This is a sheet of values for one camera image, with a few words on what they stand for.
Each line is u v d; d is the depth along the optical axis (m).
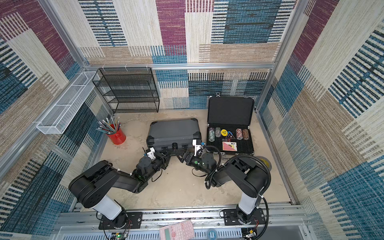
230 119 1.05
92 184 0.47
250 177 0.48
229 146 0.97
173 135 0.92
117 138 1.00
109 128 0.97
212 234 0.70
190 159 0.74
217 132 1.02
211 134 1.00
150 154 0.83
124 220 0.71
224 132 1.04
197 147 0.79
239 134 1.01
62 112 0.74
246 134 1.02
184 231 0.70
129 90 1.11
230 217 0.73
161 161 0.78
